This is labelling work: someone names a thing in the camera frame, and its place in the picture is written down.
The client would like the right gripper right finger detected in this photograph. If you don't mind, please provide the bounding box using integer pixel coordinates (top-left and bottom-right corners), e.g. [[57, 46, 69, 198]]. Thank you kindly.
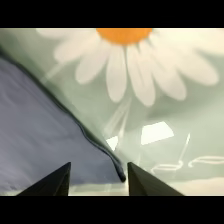
[[126, 161, 185, 197]]

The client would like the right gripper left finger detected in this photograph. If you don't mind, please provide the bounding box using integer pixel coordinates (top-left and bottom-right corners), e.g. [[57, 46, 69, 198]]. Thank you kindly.
[[16, 161, 72, 197]]

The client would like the navy blue shirt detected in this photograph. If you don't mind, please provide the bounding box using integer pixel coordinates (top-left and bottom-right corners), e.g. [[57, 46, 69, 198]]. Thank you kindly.
[[0, 49, 127, 196]]

